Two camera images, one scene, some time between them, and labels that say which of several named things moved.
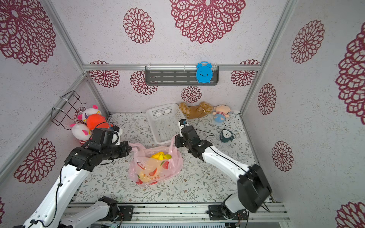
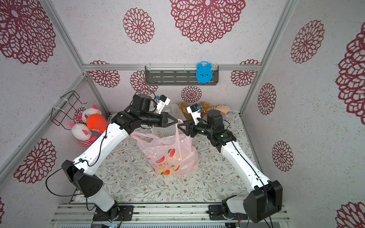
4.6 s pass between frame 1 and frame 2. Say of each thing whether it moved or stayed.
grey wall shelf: stayed
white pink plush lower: stayed
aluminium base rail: stayed
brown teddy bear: stayed
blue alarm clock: stayed
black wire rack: stayed
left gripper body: moved
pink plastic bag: moved
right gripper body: moved
